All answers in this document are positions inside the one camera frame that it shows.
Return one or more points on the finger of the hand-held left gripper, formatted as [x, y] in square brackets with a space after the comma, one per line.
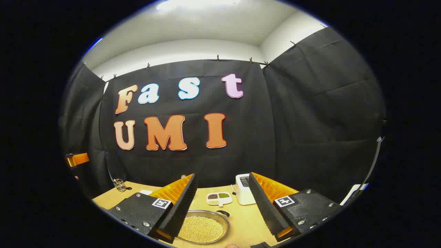
[78, 159]

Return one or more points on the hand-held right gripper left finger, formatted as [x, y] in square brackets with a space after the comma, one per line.
[184, 206]

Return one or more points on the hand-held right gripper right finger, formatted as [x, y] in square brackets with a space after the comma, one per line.
[263, 206]

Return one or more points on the white toaster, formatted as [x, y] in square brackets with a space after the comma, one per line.
[243, 193]

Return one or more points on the large pile of soybeans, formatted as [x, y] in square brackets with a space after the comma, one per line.
[201, 229]

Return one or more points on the white divided plate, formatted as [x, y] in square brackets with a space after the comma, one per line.
[220, 201]

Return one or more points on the pile of green mung beans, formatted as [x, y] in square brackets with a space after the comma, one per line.
[224, 195]

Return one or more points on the black backdrop cloth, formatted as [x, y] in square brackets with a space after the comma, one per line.
[275, 120]

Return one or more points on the white object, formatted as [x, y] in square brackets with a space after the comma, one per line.
[355, 192]

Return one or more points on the ceiling light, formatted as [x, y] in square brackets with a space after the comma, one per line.
[193, 4]

